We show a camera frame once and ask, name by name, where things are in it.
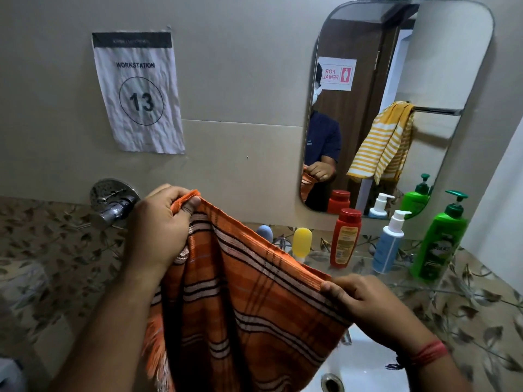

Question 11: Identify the person's right hand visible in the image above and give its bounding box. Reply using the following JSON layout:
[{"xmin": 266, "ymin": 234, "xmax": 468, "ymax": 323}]
[{"xmin": 320, "ymin": 274, "xmax": 435, "ymax": 357}]

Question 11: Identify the person's left hand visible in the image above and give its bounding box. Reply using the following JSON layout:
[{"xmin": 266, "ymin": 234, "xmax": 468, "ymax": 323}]
[{"xmin": 124, "ymin": 183, "xmax": 202, "ymax": 279}]

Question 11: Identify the white wash basin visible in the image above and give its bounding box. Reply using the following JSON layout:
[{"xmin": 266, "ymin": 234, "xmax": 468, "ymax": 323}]
[{"xmin": 302, "ymin": 324, "xmax": 410, "ymax": 392}]

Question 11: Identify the blue white pump bottle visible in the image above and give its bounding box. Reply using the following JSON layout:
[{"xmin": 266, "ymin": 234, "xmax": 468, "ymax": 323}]
[{"xmin": 371, "ymin": 209, "xmax": 413, "ymax": 275}]

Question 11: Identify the red bottle with yellow label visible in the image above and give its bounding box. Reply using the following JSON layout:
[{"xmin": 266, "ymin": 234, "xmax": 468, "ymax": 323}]
[{"xmin": 330, "ymin": 207, "xmax": 363, "ymax": 270}]

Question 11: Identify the green pump bottle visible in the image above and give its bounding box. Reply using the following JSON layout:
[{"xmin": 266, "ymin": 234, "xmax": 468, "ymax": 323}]
[{"xmin": 410, "ymin": 189, "xmax": 470, "ymax": 283}]

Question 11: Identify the yellow silicone squeeze bottle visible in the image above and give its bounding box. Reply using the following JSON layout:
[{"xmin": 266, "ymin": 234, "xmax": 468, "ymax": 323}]
[{"xmin": 291, "ymin": 227, "xmax": 314, "ymax": 264}]

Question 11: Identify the orange plaid towel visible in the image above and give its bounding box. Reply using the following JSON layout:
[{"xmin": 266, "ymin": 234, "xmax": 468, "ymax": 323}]
[{"xmin": 140, "ymin": 189, "xmax": 353, "ymax": 392}]

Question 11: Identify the person's right forearm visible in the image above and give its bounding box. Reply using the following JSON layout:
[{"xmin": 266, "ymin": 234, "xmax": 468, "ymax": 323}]
[{"xmin": 402, "ymin": 351, "xmax": 474, "ymax": 392}]

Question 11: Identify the person's left forearm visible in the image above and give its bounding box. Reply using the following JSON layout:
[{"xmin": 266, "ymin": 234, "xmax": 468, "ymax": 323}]
[{"xmin": 48, "ymin": 265, "xmax": 169, "ymax": 392}]

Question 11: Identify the clear glass shelf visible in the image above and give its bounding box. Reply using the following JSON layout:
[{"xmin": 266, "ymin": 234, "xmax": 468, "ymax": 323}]
[{"xmin": 245, "ymin": 238, "xmax": 454, "ymax": 292}]

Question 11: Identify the white crumpled paper sign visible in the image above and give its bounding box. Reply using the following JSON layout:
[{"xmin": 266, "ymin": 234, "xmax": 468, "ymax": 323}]
[{"xmin": 91, "ymin": 29, "xmax": 186, "ymax": 155}]

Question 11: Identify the white toilet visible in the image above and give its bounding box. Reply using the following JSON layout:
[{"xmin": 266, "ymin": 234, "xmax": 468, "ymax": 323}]
[{"xmin": 0, "ymin": 357, "xmax": 28, "ymax": 392}]

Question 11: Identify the chrome wall valve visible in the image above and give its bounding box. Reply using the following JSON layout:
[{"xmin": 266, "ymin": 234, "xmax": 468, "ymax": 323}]
[{"xmin": 89, "ymin": 177, "xmax": 141, "ymax": 230}]

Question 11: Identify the red thread bracelet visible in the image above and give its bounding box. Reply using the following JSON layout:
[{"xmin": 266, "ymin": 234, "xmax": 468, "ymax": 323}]
[{"xmin": 385, "ymin": 339, "xmax": 449, "ymax": 371}]

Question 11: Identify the rounded wall mirror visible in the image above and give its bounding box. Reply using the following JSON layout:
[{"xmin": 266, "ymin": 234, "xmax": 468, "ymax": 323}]
[{"xmin": 298, "ymin": 0, "xmax": 496, "ymax": 221}]

